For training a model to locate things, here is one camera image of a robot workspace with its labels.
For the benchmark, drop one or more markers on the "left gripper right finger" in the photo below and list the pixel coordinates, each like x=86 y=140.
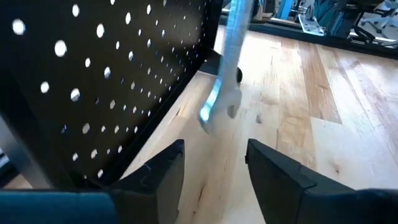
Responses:
x=311 y=208

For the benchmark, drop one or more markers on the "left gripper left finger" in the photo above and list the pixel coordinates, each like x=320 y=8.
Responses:
x=140 y=202

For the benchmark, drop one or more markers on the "chrome combination wrench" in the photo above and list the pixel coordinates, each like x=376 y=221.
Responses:
x=230 y=62

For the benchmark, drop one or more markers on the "black peg board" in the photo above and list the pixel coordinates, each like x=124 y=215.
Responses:
x=93 y=84

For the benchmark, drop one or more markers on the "black aluminium frame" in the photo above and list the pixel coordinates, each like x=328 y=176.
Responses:
x=311 y=39

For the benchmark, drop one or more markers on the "silver metal bracket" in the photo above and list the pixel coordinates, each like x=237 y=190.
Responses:
x=311 y=26

